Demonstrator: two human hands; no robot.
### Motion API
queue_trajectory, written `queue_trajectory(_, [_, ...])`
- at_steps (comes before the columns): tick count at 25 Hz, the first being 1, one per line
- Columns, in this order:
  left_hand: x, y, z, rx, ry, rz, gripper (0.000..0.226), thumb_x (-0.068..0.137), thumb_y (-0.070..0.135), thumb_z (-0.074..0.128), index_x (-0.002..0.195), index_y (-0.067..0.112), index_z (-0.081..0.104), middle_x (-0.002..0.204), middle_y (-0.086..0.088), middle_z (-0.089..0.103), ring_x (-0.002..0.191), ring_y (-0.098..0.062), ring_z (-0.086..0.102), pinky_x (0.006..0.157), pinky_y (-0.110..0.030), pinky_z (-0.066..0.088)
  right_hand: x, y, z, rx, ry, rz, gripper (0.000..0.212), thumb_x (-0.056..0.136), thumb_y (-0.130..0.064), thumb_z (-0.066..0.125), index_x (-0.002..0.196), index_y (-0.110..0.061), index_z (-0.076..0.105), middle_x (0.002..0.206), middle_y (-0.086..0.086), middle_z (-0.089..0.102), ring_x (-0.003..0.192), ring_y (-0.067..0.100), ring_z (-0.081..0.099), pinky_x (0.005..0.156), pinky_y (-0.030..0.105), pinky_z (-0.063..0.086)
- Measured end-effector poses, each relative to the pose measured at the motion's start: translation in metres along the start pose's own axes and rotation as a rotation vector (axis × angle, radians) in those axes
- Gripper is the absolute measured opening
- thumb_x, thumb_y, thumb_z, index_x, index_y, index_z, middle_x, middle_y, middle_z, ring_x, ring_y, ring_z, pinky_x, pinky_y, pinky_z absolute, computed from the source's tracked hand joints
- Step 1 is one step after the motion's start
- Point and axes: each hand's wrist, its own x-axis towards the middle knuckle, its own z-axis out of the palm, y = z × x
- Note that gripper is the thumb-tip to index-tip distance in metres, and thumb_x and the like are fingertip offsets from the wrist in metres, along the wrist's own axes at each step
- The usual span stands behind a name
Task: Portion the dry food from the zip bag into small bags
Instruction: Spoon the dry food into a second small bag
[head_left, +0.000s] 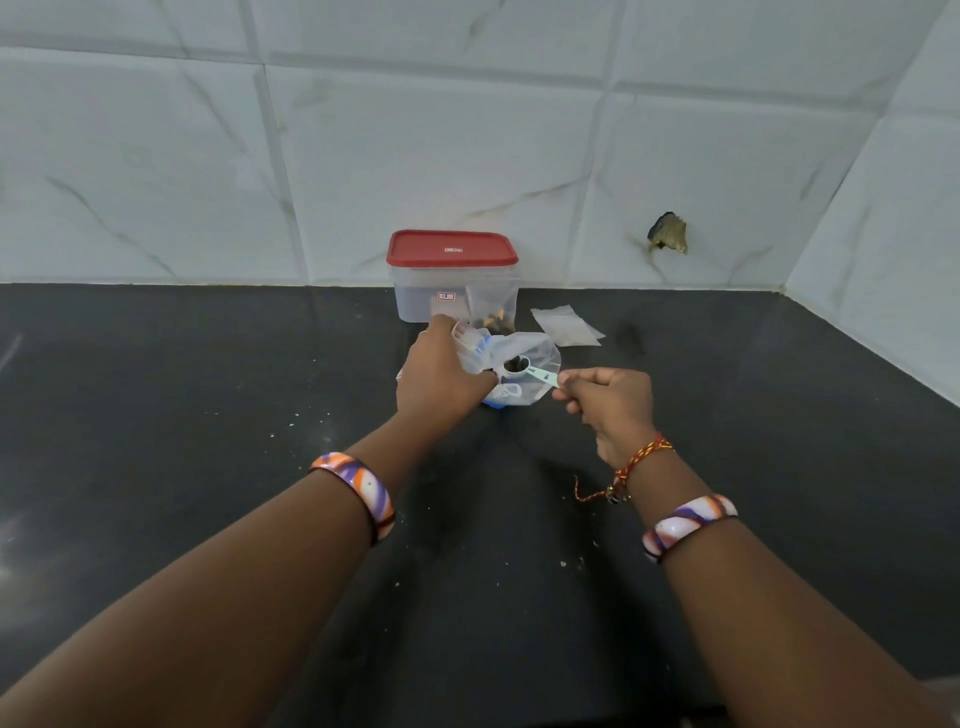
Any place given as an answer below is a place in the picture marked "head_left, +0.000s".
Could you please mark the person's left hand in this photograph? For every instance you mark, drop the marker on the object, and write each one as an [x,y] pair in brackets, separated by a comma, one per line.
[439,382]

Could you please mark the person's right hand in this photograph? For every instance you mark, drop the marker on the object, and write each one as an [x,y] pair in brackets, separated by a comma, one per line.
[619,412]

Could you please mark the bagged portion of dried items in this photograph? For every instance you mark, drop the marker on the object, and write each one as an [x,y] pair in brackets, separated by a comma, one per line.
[501,322]

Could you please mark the mint green measuring spoon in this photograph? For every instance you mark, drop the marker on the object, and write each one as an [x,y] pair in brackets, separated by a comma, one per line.
[540,373]

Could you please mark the red-lidded clear plastic container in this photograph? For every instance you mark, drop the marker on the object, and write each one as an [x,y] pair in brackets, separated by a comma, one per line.
[416,296]

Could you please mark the large clear blue-zip bag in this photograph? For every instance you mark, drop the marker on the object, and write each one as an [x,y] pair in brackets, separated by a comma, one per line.
[536,349]

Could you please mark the person's left forearm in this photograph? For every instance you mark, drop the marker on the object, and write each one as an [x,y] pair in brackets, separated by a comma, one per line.
[202,622]

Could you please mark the person's right forearm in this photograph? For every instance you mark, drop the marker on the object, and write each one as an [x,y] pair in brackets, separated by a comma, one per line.
[795,645]

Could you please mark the orange purple white bangle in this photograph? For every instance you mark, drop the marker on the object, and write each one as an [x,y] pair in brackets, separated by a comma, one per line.
[367,491]
[682,525]

